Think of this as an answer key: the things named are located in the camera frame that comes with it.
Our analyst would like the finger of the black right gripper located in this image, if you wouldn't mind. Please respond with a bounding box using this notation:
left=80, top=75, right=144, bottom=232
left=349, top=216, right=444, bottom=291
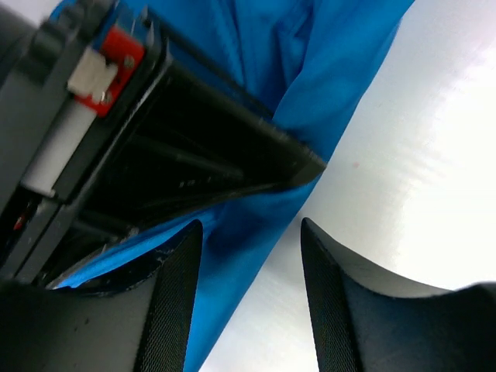
left=69, top=16, right=326, bottom=240

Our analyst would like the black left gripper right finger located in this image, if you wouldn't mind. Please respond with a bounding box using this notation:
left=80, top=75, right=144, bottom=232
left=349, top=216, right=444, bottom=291
left=301, top=218, right=495, bottom=371

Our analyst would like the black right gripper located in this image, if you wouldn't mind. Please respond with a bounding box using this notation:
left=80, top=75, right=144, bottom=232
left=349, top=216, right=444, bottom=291
left=1, top=1, right=164, bottom=283

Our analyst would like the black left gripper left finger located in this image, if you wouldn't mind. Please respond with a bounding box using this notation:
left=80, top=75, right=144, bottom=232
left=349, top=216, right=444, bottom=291
left=1, top=221, right=203, bottom=371

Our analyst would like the blue cloth napkin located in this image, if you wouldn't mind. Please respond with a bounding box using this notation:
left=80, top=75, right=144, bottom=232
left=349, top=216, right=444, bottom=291
left=46, top=0, right=415, bottom=372

